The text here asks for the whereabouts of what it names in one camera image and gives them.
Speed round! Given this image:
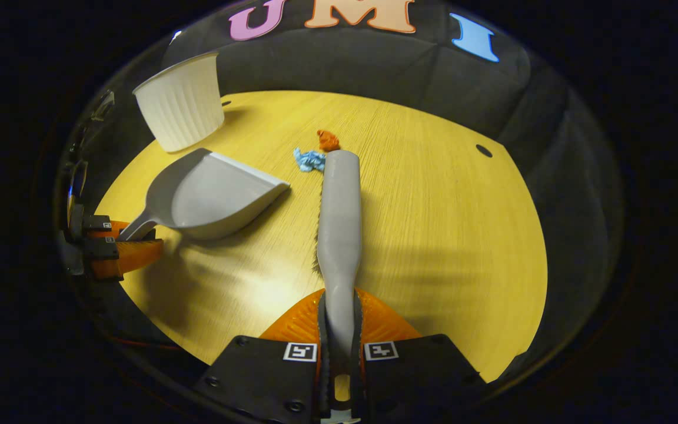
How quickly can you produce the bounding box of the blue paper scrap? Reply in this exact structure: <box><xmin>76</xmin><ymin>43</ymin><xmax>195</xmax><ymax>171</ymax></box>
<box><xmin>293</xmin><ymin>147</ymin><xmax>326</xmax><ymax>173</ymax></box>

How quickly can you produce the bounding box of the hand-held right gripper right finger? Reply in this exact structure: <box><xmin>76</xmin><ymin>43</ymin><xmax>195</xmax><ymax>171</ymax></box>
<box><xmin>348</xmin><ymin>287</ymin><xmax>487</xmax><ymax>424</ymax></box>

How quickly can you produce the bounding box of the white ribbed garbage bin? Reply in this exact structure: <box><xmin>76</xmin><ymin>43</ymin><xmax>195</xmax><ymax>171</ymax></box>
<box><xmin>132</xmin><ymin>51</ymin><xmax>225</xmax><ymax>154</ymax></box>

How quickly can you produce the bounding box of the grey dustpan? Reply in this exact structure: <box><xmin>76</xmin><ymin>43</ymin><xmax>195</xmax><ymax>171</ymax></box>
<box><xmin>117</xmin><ymin>147</ymin><xmax>291</xmax><ymax>243</ymax></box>

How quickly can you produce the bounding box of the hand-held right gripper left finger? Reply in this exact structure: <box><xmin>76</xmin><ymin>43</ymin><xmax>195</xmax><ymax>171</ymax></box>
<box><xmin>193</xmin><ymin>287</ymin><xmax>333</xmax><ymax>424</ymax></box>

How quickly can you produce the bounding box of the black backdrop cloth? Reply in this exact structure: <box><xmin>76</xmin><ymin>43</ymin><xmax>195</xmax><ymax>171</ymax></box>
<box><xmin>59</xmin><ymin>0</ymin><xmax>628</xmax><ymax>383</ymax></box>

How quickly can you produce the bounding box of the small grey broom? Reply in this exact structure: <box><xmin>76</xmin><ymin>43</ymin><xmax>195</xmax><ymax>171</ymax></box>
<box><xmin>314</xmin><ymin>149</ymin><xmax>365</xmax><ymax>422</ymax></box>

